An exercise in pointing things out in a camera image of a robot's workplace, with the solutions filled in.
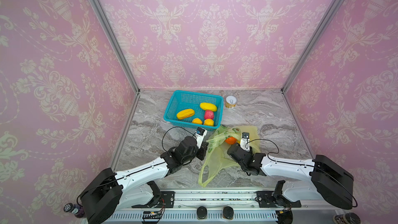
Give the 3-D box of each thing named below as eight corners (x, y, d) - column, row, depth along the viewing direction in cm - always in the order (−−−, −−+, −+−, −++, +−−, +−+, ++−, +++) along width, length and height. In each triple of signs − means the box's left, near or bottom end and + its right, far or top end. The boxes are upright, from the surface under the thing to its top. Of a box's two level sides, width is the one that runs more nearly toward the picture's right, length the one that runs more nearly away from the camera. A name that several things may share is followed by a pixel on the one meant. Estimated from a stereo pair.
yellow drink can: (225, 109, 112) (226, 103, 107) (224, 101, 117) (225, 95, 112) (235, 109, 112) (237, 103, 107) (234, 101, 117) (235, 95, 112)
